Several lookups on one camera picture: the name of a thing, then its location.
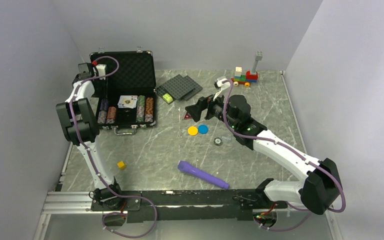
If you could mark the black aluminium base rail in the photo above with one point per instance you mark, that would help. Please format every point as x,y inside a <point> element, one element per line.
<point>169,205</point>

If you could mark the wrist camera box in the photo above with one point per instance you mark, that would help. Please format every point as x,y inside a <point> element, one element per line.
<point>222,84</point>
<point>99,70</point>

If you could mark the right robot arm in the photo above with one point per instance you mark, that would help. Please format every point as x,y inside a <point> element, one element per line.
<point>318,186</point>

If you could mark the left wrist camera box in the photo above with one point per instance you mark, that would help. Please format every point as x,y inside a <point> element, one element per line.
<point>99,70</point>

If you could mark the dark grey building baseplate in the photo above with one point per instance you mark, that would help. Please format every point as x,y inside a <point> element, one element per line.
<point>176,87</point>

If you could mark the orange poker chip stack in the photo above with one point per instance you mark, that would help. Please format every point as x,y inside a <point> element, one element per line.
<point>149,110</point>

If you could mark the yellow round disc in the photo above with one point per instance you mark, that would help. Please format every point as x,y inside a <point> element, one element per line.
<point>192,130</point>

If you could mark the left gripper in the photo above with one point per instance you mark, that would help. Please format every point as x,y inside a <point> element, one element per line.
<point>104,93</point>

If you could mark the toy brick train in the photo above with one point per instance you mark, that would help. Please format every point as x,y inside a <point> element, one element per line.
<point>251,76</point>

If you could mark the purple flashlight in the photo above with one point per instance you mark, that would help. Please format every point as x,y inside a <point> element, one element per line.
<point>187,168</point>

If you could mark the red tan poker chip stack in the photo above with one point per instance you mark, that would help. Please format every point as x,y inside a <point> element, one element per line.
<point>111,115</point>

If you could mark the red triangular dealer token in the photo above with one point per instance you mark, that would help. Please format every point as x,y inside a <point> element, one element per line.
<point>187,116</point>

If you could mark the small yellow cube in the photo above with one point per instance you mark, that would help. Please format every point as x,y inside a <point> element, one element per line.
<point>121,165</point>

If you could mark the blue round disc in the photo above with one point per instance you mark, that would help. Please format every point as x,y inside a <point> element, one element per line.
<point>203,129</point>

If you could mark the single dark poker chip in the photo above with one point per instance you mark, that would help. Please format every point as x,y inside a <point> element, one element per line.
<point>218,141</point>

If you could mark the clear round dealer button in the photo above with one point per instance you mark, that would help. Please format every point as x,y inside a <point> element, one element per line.
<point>226,138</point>

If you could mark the green poker chip stack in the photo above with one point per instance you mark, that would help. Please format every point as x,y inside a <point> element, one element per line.
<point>140,113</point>

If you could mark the lime green toy block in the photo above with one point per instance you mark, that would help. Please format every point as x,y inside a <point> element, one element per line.
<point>167,98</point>

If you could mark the playing cards deck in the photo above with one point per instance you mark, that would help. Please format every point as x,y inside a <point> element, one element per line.
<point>127,101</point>

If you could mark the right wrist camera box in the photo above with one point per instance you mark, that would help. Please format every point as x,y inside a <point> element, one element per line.
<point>222,84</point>

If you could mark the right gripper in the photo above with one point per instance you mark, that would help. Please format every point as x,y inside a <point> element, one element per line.
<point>203,103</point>

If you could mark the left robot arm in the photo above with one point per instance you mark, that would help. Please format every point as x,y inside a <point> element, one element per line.
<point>80,127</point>

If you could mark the black poker set case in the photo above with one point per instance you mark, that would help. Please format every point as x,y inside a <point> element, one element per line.
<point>134,74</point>

